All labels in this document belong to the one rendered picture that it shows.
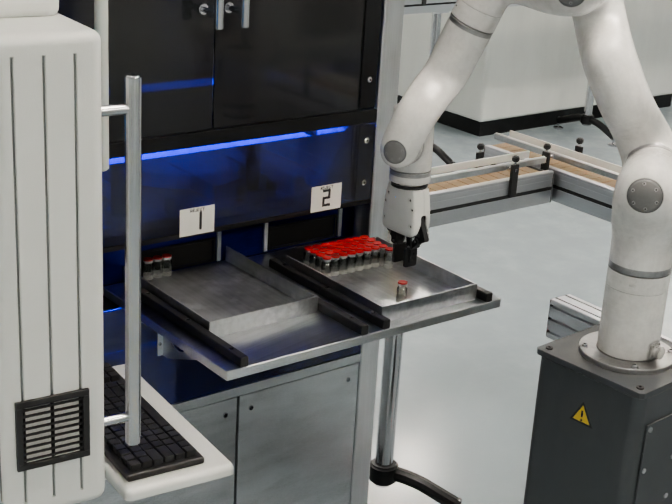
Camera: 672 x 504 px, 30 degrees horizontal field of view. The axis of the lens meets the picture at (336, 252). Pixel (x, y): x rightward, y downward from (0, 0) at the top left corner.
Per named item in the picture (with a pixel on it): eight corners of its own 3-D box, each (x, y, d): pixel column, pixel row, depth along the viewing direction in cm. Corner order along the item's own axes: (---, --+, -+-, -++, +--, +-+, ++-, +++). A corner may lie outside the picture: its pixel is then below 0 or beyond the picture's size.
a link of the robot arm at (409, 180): (380, 165, 255) (379, 179, 256) (408, 176, 248) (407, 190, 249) (411, 160, 260) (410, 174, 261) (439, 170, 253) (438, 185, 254)
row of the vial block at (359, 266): (318, 275, 275) (319, 256, 273) (382, 262, 285) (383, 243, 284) (324, 279, 273) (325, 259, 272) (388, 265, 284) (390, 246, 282)
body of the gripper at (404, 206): (379, 174, 256) (376, 226, 260) (412, 187, 248) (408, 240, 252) (407, 169, 260) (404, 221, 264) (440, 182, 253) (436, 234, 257)
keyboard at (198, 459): (41, 384, 235) (41, 372, 235) (111, 370, 243) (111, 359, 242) (127, 483, 204) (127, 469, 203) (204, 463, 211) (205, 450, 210)
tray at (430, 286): (285, 269, 278) (285, 254, 277) (376, 250, 293) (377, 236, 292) (381, 323, 253) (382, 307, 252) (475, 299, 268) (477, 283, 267)
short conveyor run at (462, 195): (362, 245, 307) (366, 183, 302) (324, 226, 318) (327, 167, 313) (555, 204, 347) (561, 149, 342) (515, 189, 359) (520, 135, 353)
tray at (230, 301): (123, 281, 266) (123, 266, 265) (226, 260, 281) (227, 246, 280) (209, 338, 241) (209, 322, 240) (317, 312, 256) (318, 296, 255)
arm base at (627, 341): (694, 358, 250) (709, 272, 243) (638, 383, 237) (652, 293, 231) (616, 327, 263) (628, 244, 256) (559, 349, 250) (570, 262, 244)
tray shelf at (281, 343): (102, 294, 264) (102, 286, 263) (361, 240, 305) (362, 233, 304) (226, 381, 228) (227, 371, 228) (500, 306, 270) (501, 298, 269)
